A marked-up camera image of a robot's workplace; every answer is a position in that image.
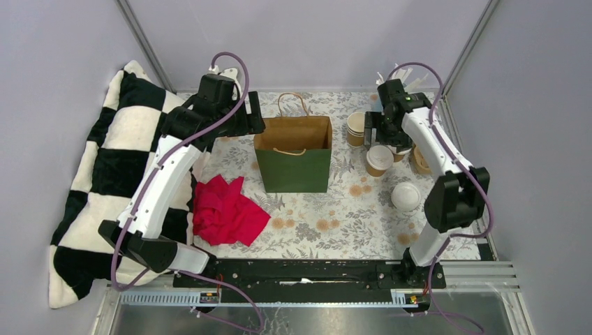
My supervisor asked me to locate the blue cup holder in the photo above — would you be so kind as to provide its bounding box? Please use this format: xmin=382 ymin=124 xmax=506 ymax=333
xmin=370 ymin=94 xmax=383 ymax=112

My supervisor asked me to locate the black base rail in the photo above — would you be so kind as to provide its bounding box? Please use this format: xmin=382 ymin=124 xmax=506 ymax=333
xmin=173 ymin=247 xmax=447 ymax=306

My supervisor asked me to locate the green paper bag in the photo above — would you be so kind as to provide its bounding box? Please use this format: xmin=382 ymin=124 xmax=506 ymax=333
xmin=253 ymin=93 xmax=333 ymax=193

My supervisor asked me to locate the black white checkered pillow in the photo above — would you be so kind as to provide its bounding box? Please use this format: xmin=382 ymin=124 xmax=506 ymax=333
xmin=48 ymin=60 xmax=182 ymax=309

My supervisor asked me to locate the white wrapped straws bundle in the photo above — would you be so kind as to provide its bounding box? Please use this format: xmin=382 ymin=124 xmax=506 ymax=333
xmin=376 ymin=65 xmax=431 ymax=93

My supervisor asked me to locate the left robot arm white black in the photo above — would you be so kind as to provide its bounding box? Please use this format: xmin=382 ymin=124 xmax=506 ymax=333
xmin=98 ymin=73 xmax=265 ymax=287

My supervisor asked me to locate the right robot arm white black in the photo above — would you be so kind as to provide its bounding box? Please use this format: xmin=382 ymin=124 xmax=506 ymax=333
xmin=364 ymin=79 xmax=490 ymax=288

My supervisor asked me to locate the stack of white lids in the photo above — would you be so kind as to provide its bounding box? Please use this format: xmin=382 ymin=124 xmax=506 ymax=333
xmin=391 ymin=181 xmax=422 ymax=211

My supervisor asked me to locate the red cloth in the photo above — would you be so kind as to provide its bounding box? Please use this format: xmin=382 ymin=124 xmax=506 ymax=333
xmin=193 ymin=175 xmax=271 ymax=246

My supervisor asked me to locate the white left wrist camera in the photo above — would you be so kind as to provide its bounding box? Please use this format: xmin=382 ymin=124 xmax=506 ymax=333
xmin=208 ymin=65 xmax=242 ymax=96

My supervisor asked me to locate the stack of paper cups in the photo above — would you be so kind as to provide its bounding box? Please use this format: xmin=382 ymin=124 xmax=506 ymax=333
xmin=346 ymin=112 xmax=365 ymax=147

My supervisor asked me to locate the white plastic cup lid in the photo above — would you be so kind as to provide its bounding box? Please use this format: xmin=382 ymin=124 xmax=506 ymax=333
xmin=387 ymin=146 xmax=412 ymax=156

